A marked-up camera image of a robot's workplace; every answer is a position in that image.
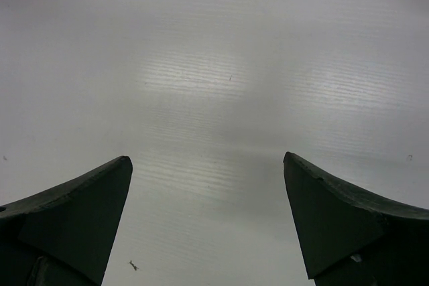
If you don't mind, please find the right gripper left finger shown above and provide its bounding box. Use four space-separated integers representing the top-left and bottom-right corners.
1 156 133 285

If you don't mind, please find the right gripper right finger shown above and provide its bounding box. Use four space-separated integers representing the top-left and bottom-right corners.
284 152 428 285

